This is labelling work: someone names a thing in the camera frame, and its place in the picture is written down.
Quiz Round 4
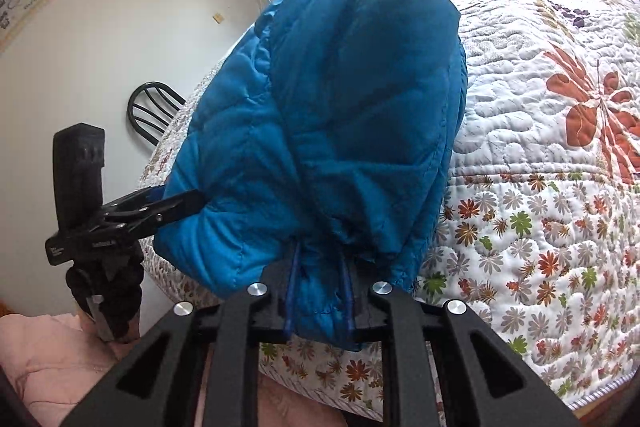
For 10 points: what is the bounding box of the white floral quilt bedspread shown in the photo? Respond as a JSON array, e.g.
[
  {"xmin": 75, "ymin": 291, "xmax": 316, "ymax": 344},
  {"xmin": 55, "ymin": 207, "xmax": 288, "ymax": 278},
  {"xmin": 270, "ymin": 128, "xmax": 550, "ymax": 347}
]
[{"xmin": 136, "ymin": 0, "xmax": 640, "ymax": 427}]

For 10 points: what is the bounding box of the black metal chair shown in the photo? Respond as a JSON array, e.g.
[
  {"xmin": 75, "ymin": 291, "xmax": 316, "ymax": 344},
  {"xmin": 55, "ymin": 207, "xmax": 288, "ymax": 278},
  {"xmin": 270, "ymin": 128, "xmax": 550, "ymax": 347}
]
[{"xmin": 126, "ymin": 81, "xmax": 186, "ymax": 146}]

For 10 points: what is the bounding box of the blue puffer jacket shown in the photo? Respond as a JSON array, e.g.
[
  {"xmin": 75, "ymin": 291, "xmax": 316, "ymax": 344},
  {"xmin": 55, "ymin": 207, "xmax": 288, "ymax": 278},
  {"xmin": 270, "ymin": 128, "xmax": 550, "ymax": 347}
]
[{"xmin": 154, "ymin": 0, "xmax": 468, "ymax": 350}]

